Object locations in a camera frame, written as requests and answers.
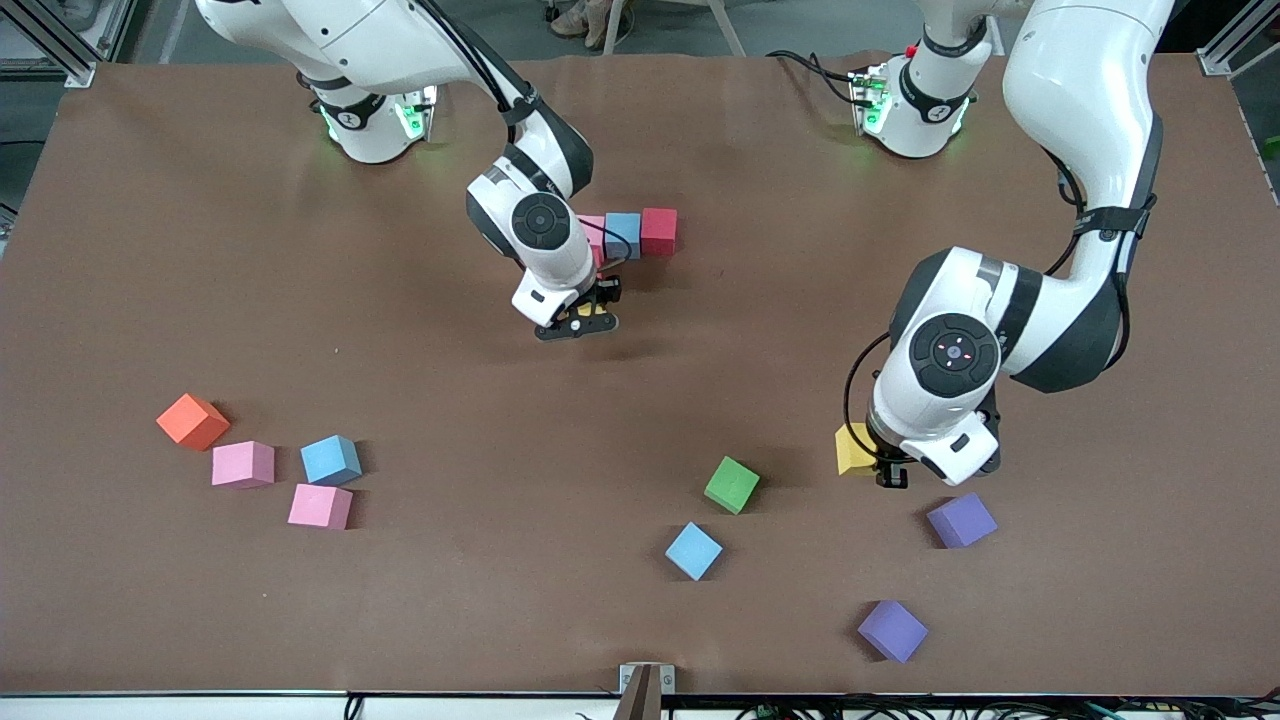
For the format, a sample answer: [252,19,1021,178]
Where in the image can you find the white stool legs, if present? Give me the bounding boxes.
[600,0,749,58]

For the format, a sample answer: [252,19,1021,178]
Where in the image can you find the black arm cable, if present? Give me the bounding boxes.
[415,0,633,266]
[844,150,1091,461]

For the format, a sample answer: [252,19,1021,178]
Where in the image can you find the orange foam block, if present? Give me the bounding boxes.
[156,393,231,452]

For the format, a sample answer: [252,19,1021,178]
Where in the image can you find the black base cable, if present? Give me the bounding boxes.
[765,48,863,106]

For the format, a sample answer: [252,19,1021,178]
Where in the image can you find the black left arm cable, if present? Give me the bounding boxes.
[844,150,1091,461]

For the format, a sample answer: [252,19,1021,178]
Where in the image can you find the green foam block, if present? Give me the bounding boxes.
[703,456,761,516]

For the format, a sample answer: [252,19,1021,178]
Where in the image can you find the beige sneaker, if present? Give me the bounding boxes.
[550,3,603,39]

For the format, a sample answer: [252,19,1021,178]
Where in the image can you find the aluminium frame profile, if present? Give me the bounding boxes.
[1198,0,1280,79]
[0,0,126,89]

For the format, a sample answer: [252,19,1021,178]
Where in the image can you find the brown paper table cover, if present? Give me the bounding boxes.
[0,52,1280,698]

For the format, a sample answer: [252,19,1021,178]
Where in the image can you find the blue foam block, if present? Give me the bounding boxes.
[300,434,363,487]
[604,212,643,262]
[665,521,724,582]

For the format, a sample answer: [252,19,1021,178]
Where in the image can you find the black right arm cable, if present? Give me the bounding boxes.
[415,0,633,266]

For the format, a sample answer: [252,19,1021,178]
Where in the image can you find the purple foam block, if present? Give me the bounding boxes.
[926,491,999,550]
[857,600,929,665]

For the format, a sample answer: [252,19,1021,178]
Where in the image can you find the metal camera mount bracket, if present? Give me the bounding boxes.
[618,663,676,720]

